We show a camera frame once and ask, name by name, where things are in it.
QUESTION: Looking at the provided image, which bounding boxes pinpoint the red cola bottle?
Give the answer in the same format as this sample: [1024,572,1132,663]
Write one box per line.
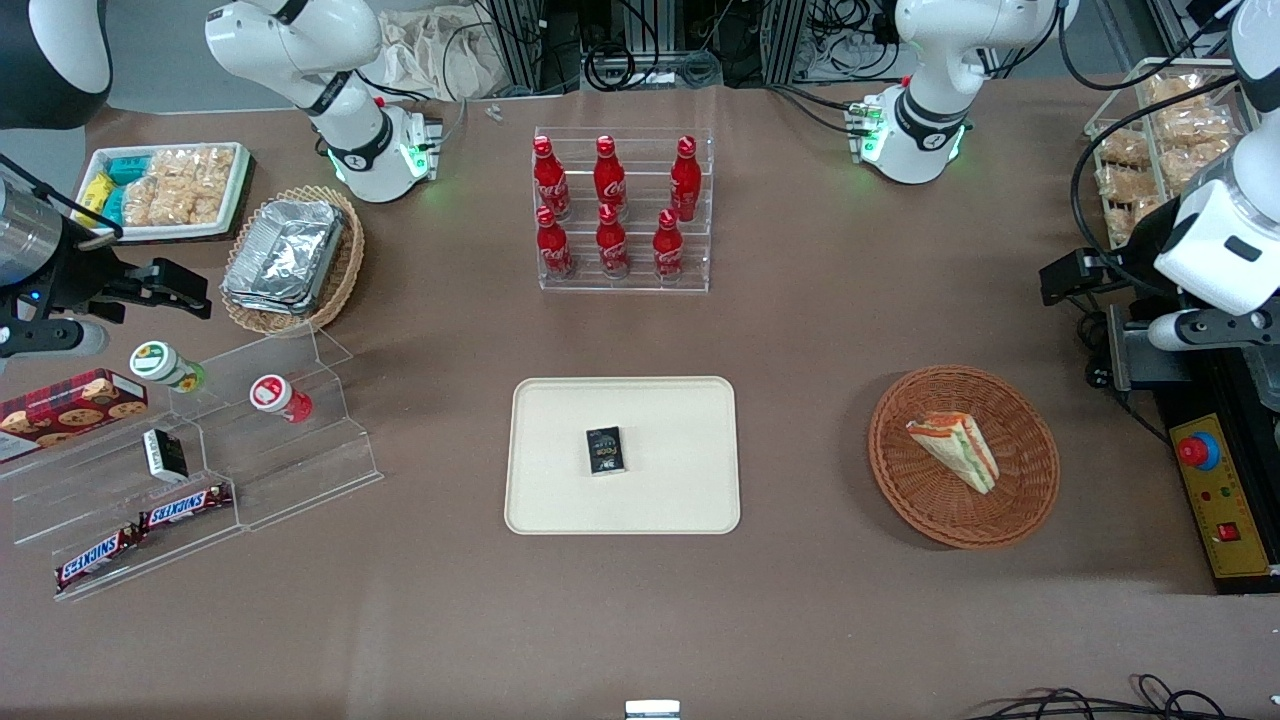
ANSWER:
[669,135,704,224]
[532,135,572,222]
[535,205,577,282]
[595,202,632,280]
[593,135,629,214]
[652,207,686,284]

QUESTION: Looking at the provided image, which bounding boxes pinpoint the small black card box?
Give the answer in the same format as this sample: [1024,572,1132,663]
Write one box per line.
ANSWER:
[586,426,627,477]

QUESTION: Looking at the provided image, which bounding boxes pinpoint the small black white box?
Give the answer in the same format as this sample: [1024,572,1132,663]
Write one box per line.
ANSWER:
[142,427,190,484]

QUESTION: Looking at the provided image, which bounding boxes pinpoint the beige plastic tray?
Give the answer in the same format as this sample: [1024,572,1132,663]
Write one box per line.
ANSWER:
[504,376,742,536]

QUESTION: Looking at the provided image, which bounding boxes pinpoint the triangular sandwich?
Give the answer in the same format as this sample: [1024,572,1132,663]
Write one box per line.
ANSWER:
[905,409,1001,496]

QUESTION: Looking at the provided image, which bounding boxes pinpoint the clear acrylic step shelf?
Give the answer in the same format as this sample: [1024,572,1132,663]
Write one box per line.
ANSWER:
[0,324,385,603]

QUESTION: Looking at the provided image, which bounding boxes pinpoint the clear acrylic bottle rack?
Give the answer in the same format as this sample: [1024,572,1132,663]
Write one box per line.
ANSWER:
[532,126,714,294]

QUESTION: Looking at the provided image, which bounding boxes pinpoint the aluminium extrusion frame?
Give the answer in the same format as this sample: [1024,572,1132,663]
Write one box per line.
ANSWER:
[762,0,813,86]
[484,0,583,96]

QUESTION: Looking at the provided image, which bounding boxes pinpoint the black floor cables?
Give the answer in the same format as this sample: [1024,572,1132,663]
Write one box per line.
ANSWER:
[965,674,1256,720]

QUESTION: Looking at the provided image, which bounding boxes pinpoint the snickers chocolate bar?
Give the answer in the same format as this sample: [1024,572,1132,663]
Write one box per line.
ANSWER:
[137,483,234,532]
[54,527,142,592]

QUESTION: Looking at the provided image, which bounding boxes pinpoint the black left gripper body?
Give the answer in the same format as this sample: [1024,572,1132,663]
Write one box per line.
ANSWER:
[1092,215,1169,301]

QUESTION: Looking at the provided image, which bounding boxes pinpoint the white rectangular snack tray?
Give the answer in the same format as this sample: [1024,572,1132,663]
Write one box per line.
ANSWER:
[74,141,252,243]

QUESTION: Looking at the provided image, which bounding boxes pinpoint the red lidded drink cup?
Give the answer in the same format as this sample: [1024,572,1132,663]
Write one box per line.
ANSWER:
[249,373,314,424]

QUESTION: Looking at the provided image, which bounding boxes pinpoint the clear rice cracker bag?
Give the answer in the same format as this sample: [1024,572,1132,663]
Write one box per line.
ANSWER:
[121,147,237,227]

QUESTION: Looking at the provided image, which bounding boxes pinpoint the brown round wicker basket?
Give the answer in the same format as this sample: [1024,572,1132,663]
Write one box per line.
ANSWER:
[867,365,1062,550]

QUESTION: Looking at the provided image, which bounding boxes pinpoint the red plaid cookie box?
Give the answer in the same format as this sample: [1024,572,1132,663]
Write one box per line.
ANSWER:
[0,369,150,464]

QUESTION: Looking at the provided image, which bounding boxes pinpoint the white wire rack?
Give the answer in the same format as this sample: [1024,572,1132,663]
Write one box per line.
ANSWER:
[1084,56,1246,253]

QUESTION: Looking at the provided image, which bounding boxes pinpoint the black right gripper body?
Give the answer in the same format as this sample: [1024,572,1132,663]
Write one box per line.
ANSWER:
[38,228,153,323]

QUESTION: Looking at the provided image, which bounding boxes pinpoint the light oval wicker basket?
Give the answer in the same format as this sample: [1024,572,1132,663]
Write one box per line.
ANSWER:
[219,184,367,337]

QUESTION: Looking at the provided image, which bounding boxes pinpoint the coiled black cable bundle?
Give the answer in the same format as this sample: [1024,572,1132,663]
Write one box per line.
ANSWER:
[584,44,723,93]

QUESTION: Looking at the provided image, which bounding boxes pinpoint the beige cloth bag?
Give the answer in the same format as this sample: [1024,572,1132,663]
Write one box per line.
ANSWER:
[378,8,513,102]

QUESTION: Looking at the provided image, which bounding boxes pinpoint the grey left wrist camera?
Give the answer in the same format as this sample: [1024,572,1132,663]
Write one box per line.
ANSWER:
[1147,306,1280,353]

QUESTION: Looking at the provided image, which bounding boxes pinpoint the green lidded drink cup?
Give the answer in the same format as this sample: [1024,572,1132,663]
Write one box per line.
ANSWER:
[129,340,207,394]

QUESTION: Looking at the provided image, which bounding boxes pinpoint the yellow emergency stop control box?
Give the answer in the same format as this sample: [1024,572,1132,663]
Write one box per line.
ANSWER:
[1168,412,1278,583]

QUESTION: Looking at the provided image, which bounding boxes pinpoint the stacked aluminium foil containers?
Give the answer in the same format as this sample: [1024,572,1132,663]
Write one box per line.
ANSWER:
[221,197,348,317]

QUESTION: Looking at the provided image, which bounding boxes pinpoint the clear cracker snack bag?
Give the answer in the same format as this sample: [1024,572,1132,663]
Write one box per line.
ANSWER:
[1107,197,1167,250]
[1147,71,1238,111]
[1152,105,1242,153]
[1160,148,1227,197]
[1094,164,1152,203]
[1094,127,1152,167]

